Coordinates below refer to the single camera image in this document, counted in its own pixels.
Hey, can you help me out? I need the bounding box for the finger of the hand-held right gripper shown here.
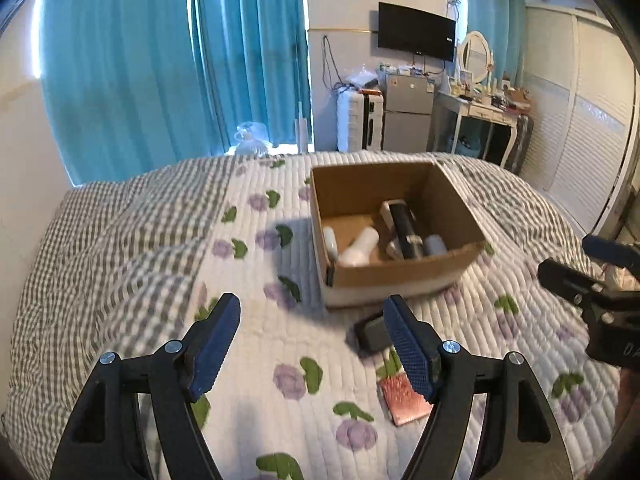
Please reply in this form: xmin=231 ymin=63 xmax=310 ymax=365
xmin=582 ymin=234 xmax=640 ymax=277
xmin=537 ymin=258 xmax=640 ymax=331

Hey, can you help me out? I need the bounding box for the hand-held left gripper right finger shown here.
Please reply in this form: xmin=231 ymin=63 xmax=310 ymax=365
xmin=382 ymin=294 xmax=568 ymax=480

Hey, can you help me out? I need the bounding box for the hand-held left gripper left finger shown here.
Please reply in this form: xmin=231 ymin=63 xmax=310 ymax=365
xmin=50 ymin=292 xmax=242 ymax=480

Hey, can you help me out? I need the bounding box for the black rectangular case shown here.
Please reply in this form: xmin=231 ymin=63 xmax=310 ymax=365
xmin=354 ymin=310 xmax=393 ymax=358

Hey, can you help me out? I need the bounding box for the pink patterned card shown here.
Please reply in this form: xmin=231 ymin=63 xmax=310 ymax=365
xmin=380 ymin=372 xmax=432 ymax=427

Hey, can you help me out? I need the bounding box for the white bottle with red cap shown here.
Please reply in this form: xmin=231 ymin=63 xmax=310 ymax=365
xmin=337 ymin=226 xmax=381 ymax=266

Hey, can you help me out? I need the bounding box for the black remote control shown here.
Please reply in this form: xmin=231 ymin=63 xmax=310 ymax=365
xmin=390 ymin=202 xmax=426 ymax=261

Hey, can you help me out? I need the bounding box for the person's right hand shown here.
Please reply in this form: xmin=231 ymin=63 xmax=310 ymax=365
xmin=618 ymin=368 xmax=640 ymax=436

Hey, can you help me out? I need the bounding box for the white slatted wardrobe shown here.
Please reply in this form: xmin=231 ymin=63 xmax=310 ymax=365
xmin=517 ymin=5 xmax=640 ymax=231

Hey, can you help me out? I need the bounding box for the grey suitcase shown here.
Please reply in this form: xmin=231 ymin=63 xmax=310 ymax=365
xmin=502 ymin=115 xmax=534 ymax=171

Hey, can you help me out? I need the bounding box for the white dressing table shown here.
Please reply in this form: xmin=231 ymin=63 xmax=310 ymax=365
xmin=432 ymin=91 xmax=518 ymax=168

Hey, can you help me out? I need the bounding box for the white plastic bag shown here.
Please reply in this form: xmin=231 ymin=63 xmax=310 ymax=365
xmin=234 ymin=122 xmax=273 ymax=156

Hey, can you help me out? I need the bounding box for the white ribbed suitcase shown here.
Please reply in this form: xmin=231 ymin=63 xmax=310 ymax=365
xmin=337 ymin=91 xmax=386 ymax=152

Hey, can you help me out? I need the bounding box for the silver small fridge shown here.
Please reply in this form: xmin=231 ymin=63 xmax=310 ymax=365
xmin=382 ymin=72 xmax=435 ymax=152

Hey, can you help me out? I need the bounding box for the oval white mirror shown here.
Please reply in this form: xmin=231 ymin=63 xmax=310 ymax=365
xmin=456 ymin=31 xmax=492 ymax=85

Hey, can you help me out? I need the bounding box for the narrow teal curtain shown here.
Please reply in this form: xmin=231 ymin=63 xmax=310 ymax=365
xmin=460 ymin=0 xmax=527 ymax=86

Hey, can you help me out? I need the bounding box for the clear plastic bag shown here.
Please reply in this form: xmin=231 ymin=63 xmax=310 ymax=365
xmin=345 ymin=71 xmax=381 ymax=92

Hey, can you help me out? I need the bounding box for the wide blue curtain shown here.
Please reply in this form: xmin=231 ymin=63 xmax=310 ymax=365
xmin=39 ymin=0 xmax=201 ymax=186
xmin=190 ymin=0 xmax=311 ymax=153

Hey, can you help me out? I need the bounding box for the black wall television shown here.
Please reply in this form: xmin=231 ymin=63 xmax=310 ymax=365
xmin=377 ymin=2 xmax=457 ymax=62

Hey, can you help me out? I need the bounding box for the hanging dark cable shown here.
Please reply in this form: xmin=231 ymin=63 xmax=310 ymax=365
xmin=322 ymin=36 xmax=339 ymax=92

